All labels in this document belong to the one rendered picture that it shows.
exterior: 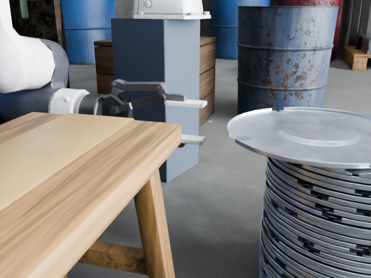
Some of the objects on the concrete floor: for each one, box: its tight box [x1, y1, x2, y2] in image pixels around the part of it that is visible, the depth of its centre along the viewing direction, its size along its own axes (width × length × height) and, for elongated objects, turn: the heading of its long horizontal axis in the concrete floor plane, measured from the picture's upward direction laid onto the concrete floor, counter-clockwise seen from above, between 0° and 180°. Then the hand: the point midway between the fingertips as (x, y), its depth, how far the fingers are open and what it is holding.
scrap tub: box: [237, 6, 340, 115], centre depth 174 cm, size 42×42×48 cm
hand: (187, 121), depth 69 cm, fingers open, 6 cm apart
